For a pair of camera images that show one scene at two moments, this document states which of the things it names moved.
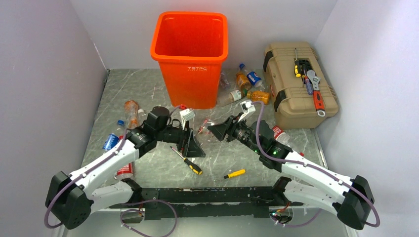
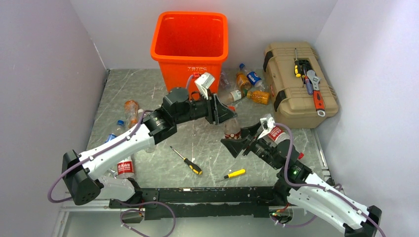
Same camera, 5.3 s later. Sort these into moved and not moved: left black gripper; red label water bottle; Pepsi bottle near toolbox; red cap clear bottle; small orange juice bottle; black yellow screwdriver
Moved: red cap clear bottle; left black gripper
Not moved: red label water bottle; Pepsi bottle near toolbox; small orange juice bottle; black yellow screwdriver
